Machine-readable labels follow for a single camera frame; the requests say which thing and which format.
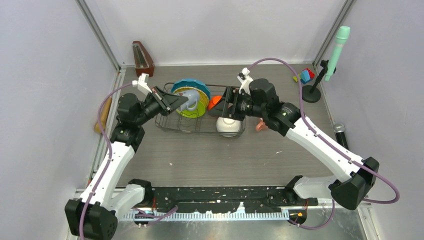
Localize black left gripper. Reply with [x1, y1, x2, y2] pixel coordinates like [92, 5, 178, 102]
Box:
[134, 86, 188, 127]

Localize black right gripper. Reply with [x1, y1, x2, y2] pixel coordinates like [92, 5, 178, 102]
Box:
[208, 86, 266, 122]

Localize orange bowl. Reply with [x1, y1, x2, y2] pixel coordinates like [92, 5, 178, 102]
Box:
[207, 95, 222, 111]

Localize grey blue mug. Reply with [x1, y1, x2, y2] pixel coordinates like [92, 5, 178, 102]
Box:
[178, 89, 200, 112]

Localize yellow woven pattern plate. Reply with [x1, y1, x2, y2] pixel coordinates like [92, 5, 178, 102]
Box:
[172, 86, 210, 107]

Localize blue polka dot plate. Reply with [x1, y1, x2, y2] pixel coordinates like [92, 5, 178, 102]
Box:
[171, 78, 211, 99]

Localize black wire dish rack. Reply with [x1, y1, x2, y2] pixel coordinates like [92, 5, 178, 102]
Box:
[154, 82, 246, 137]

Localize white bowl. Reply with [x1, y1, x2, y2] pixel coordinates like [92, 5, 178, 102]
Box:
[216, 117, 242, 137]

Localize lime green plate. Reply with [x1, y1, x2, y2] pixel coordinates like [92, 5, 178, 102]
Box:
[176, 101, 206, 119]

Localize pink mug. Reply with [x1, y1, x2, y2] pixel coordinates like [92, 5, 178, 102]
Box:
[255, 118, 269, 132]

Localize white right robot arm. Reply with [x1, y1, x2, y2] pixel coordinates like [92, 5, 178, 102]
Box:
[209, 78, 380, 210]

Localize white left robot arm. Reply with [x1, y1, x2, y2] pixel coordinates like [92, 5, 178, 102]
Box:
[64, 86, 189, 240]

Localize brown metronome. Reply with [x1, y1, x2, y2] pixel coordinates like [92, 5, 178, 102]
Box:
[132, 40, 155, 77]

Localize wooden rolling pin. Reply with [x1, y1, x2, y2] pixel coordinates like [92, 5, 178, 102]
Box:
[94, 97, 113, 134]

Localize colourful toy blocks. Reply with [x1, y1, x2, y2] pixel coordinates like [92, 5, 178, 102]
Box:
[293, 68, 316, 85]

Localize black microphone stand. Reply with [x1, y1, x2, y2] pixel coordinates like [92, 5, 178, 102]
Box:
[302, 60, 329, 103]

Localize black handheld microphone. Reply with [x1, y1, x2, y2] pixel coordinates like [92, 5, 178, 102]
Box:
[333, 123, 349, 150]

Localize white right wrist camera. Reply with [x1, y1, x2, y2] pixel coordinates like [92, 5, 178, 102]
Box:
[237, 67, 253, 96]

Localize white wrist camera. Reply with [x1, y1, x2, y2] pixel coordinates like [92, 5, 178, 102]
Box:
[131, 73, 152, 96]
[237, 67, 253, 96]

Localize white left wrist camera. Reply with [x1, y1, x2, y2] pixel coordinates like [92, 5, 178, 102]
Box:
[131, 73, 152, 96]

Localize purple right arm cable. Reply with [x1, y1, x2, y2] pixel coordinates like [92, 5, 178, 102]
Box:
[248, 58, 401, 231]

